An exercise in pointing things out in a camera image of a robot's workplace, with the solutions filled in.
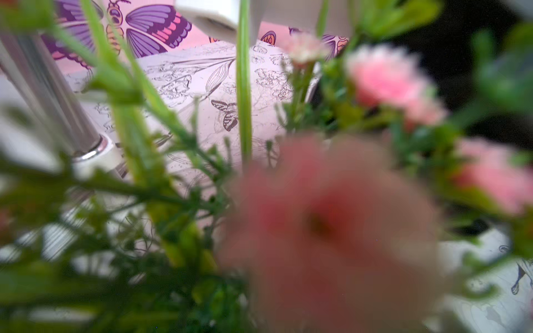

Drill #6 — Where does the pink plant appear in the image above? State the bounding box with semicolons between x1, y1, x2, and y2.
1;1;532;332

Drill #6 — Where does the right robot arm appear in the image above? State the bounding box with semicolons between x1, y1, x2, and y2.
174;0;360;44

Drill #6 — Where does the white two-tier rack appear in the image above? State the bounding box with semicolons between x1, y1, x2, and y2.
0;28;126;267

